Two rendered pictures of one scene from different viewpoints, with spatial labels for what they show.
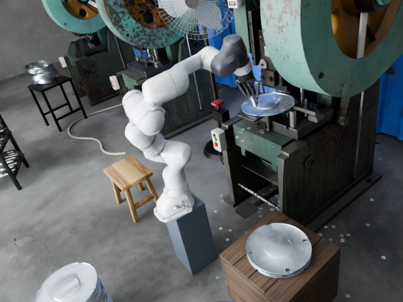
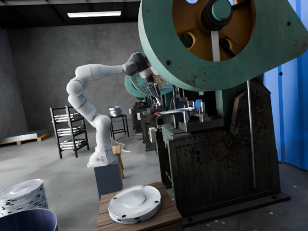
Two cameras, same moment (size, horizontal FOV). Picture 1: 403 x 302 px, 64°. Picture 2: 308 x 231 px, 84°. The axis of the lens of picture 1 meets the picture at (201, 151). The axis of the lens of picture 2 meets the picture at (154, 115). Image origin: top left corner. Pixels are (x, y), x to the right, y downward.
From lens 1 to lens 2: 0.98 m
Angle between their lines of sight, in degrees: 31
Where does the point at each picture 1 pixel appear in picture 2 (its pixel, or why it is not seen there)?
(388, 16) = not seen: hidden behind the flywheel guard
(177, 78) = (93, 66)
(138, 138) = (71, 100)
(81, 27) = (137, 94)
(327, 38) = (171, 37)
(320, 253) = (162, 216)
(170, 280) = (89, 218)
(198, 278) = not seen: hidden behind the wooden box
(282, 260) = (127, 209)
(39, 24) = (134, 100)
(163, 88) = (83, 69)
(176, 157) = (97, 121)
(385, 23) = not seen: hidden behind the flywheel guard
